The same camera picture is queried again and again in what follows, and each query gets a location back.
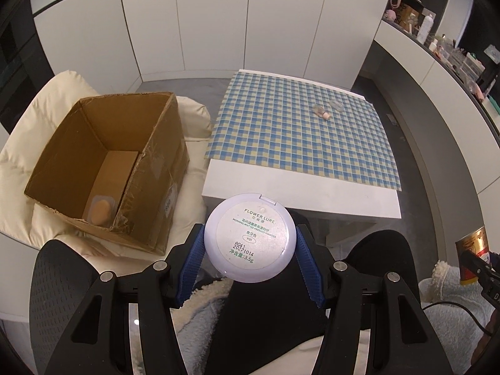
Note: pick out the brown printed cardboard box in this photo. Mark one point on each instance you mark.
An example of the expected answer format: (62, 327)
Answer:
(406, 15)

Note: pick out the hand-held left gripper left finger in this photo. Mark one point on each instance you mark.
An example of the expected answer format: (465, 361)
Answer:
(191, 265)

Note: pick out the white spray bottle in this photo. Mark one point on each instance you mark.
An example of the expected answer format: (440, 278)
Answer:
(425, 27)

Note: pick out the clear bottle with pink cap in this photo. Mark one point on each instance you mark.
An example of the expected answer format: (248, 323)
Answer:
(322, 112)

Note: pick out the white round powder compact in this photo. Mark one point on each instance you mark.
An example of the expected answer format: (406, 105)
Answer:
(250, 238)

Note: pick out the brown round makeup puff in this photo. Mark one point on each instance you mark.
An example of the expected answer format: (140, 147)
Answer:
(100, 211)

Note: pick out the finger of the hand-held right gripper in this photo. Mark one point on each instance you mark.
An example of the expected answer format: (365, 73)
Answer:
(482, 267)

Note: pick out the cream cushioned chair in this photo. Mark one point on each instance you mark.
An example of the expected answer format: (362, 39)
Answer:
(39, 117)

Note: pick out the red jar with yellow lid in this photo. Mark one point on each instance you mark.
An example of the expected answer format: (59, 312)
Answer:
(470, 242)

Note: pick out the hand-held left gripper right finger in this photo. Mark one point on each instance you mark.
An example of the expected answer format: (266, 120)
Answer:
(310, 265)

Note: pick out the black glass cabinet door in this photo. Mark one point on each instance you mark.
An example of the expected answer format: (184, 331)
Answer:
(19, 66)

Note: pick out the blue yellow checkered tablecloth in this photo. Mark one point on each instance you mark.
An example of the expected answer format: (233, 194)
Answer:
(293, 144)

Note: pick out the person's cream top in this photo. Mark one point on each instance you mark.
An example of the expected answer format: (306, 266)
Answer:
(340, 355)

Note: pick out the translucent square plastic container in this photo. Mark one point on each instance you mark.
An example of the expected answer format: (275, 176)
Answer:
(86, 213)

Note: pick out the white curved counter cabinet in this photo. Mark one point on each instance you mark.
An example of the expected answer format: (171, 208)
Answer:
(410, 70)

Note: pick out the small pink plush toy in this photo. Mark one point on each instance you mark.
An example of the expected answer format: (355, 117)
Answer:
(390, 15)

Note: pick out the white tall cabinets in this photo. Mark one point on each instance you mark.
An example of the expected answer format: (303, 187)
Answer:
(234, 19)

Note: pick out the small clear round case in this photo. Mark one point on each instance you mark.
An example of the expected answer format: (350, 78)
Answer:
(336, 105)

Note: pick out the clear plastic drawer organizer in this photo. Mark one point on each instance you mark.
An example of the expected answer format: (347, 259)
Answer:
(470, 66)

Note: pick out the floor socket cover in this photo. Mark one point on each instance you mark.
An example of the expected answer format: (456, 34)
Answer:
(392, 119)

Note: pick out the light blue fleece blanket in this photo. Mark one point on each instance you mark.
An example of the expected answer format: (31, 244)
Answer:
(449, 293)

